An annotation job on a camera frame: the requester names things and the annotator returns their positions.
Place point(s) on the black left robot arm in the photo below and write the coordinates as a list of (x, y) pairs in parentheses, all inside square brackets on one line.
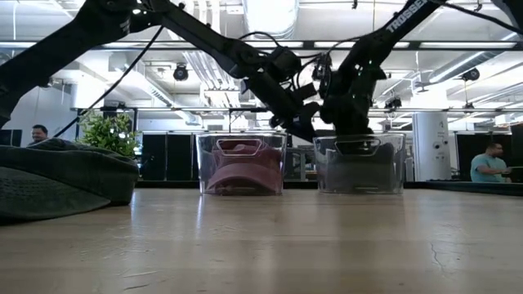
[(49, 53)]

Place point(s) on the person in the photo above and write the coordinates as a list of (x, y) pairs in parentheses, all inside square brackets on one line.
[(38, 134), (488, 167)]

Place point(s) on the white round column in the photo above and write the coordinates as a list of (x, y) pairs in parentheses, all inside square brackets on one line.
[(429, 155)]

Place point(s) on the black metal table frame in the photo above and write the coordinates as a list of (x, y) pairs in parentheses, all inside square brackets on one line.
[(163, 184)]

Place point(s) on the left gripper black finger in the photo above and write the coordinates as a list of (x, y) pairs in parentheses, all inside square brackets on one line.
[(308, 120)]

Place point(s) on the black ceiling spotlight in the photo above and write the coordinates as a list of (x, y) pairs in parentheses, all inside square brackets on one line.
[(180, 73), (470, 74), (393, 103)]

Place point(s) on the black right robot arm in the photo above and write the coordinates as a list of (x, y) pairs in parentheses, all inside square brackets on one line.
[(400, 20)]

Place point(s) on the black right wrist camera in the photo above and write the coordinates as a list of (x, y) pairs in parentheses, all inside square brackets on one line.
[(323, 67)]

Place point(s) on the small green potted plant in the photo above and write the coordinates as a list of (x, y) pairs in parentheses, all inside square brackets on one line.
[(108, 132)]

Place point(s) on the black partition panel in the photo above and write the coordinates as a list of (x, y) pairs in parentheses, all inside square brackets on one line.
[(175, 157), (463, 151)]

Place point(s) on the black cap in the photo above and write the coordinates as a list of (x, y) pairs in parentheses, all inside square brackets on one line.
[(359, 175)]

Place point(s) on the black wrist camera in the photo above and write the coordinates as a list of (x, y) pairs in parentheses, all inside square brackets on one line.
[(286, 61), (323, 67)]

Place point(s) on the black horizontal rail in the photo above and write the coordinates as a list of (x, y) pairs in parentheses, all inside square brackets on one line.
[(184, 109)]

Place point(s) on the dark grey cap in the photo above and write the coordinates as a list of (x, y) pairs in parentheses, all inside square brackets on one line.
[(61, 183)]

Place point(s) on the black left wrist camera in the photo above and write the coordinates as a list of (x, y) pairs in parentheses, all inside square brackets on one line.
[(286, 61)]

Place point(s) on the black ceiling lighting truss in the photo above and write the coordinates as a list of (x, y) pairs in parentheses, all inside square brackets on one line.
[(414, 45)]

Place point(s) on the clear plastic bin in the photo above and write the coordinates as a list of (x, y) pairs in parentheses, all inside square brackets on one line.
[(398, 163), (204, 143)]

